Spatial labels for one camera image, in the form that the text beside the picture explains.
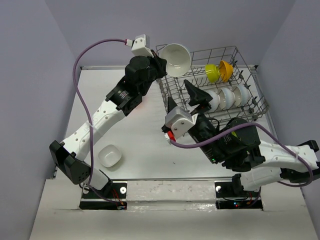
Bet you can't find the white round bowl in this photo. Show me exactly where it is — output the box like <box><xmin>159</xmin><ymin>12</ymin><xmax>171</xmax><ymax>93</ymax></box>
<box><xmin>232</xmin><ymin>85</ymin><xmax>250</xmax><ymax>107</ymax></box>
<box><xmin>205</xmin><ymin>89</ymin><xmax>221</xmax><ymax>111</ymax></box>
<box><xmin>218</xmin><ymin>87</ymin><xmax>235</xmax><ymax>110</ymax></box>

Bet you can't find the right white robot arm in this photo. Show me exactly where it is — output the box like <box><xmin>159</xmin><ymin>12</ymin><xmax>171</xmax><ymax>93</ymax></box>
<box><xmin>162</xmin><ymin>80</ymin><xmax>320</xmax><ymax>197</ymax></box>

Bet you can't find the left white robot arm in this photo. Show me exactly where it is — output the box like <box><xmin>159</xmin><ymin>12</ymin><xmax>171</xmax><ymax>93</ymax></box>
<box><xmin>49</xmin><ymin>52</ymin><xmax>167</xmax><ymax>198</ymax></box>

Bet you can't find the green round bowl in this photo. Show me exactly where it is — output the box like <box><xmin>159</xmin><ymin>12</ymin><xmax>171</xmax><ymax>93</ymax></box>
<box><xmin>204</xmin><ymin>64</ymin><xmax>221</xmax><ymax>83</ymax></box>

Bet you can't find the yellow round bowl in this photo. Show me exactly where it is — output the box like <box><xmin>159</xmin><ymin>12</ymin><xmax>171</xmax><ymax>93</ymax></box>
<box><xmin>218</xmin><ymin>60</ymin><xmax>233</xmax><ymax>82</ymax></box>

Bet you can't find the white square bowl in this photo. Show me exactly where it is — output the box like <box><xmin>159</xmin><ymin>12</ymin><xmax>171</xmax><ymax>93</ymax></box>
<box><xmin>98</xmin><ymin>144</ymin><xmax>122</xmax><ymax>168</ymax></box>

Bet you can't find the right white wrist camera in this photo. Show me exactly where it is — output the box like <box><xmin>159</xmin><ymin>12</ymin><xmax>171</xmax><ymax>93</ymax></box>
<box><xmin>164</xmin><ymin>106</ymin><xmax>199</xmax><ymax>143</ymax></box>

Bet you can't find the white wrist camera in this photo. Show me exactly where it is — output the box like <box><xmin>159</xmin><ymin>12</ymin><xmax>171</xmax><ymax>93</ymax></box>
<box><xmin>131</xmin><ymin>34</ymin><xmax>154</xmax><ymax>58</ymax></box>
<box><xmin>164</xmin><ymin>106</ymin><xmax>199</xmax><ymax>143</ymax></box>

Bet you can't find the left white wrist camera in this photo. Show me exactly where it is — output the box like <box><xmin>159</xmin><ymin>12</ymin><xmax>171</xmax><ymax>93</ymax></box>
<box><xmin>131</xmin><ymin>34</ymin><xmax>154</xmax><ymax>58</ymax></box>

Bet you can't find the grey wire dish rack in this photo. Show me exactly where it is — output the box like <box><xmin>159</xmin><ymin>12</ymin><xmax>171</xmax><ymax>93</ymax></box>
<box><xmin>158</xmin><ymin>45</ymin><xmax>269</xmax><ymax>127</ymax></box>

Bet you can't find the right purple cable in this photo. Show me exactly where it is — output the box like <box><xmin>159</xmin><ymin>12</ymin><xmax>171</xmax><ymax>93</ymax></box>
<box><xmin>169</xmin><ymin>121</ymin><xmax>314</xmax><ymax>208</ymax></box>

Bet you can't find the purple cable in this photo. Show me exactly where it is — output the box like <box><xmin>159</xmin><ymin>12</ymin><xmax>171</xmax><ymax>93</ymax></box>
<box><xmin>169</xmin><ymin>121</ymin><xmax>314</xmax><ymax>208</ymax></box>
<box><xmin>72</xmin><ymin>38</ymin><xmax>133</xmax><ymax>191</ymax></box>

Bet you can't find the metal front rail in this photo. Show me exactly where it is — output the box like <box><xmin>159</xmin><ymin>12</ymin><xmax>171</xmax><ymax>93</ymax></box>
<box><xmin>112</xmin><ymin>176</ymin><xmax>232</xmax><ymax>182</ymax></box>

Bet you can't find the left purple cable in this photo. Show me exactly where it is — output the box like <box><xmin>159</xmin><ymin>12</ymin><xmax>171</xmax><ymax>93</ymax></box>
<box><xmin>72</xmin><ymin>38</ymin><xmax>133</xmax><ymax>191</ymax></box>

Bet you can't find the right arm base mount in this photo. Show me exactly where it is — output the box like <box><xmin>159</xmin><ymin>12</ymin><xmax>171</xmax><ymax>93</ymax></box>
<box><xmin>215</xmin><ymin>181</ymin><xmax>263</xmax><ymax>210</ymax></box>

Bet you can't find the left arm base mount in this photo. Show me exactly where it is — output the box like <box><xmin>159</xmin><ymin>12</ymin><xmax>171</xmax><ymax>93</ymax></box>
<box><xmin>78</xmin><ymin>181</ymin><xmax>128</xmax><ymax>211</ymax></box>

